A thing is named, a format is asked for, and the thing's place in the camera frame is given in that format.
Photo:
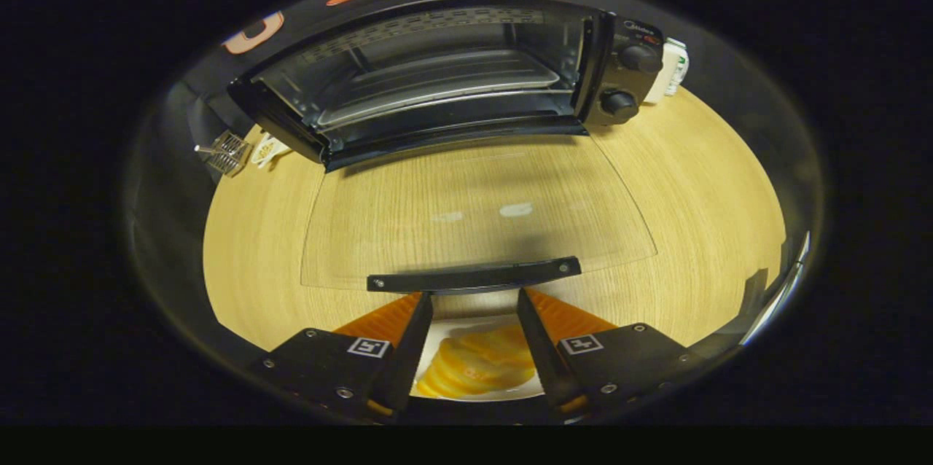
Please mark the black toaster oven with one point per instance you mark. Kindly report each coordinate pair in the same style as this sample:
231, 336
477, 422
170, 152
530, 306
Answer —
619, 79

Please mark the metal baking tray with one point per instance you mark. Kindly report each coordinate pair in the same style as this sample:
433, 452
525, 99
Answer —
437, 86

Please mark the white bottle green label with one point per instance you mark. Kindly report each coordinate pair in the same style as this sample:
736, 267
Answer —
678, 64

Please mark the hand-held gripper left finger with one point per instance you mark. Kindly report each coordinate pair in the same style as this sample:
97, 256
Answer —
412, 356

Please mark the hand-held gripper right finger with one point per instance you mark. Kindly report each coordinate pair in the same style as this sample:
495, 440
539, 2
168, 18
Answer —
541, 356

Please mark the white plate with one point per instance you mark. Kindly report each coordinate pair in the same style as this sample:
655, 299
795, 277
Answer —
446, 330

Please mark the yellow croissant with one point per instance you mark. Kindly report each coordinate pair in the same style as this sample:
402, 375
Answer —
470, 370

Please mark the small white yellow object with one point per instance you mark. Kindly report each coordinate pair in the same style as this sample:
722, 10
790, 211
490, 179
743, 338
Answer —
266, 151

